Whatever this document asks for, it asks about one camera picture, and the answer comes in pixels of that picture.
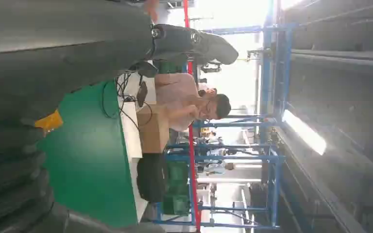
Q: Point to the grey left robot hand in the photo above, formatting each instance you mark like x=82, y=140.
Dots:
x=61, y=48

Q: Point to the yellow sheet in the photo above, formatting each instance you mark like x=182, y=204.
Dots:
x=49, y=121

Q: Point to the white table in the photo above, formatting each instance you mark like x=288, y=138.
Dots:
x=131, y=138

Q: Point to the green table mat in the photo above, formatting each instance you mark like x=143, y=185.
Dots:
x=86, y=160

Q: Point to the cardboard box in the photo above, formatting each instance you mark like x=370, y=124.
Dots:
x=152, y=132

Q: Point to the person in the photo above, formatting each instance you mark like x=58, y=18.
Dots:
x=177, y=93

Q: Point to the black carrying case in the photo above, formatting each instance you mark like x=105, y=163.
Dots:
x=151, y=177

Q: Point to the green crate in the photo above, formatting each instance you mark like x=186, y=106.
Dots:
x=177, y=189

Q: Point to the red pole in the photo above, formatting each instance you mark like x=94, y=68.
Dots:
x=193, y=180

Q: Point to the blue metal rack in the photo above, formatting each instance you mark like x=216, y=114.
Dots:
x=273, y=180

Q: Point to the ceiling light strip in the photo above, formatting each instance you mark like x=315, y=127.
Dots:
x=304, y=132

